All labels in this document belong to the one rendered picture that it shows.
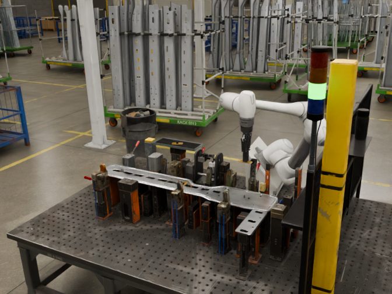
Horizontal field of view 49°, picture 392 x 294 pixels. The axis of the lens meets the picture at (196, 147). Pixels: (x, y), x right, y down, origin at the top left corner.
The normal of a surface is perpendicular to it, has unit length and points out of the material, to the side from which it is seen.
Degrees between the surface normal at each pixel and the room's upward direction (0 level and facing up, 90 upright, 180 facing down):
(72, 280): 0
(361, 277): 0
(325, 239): 90
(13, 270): 0
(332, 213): 90
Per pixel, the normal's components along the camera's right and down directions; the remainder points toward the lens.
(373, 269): -0.03, -0.94
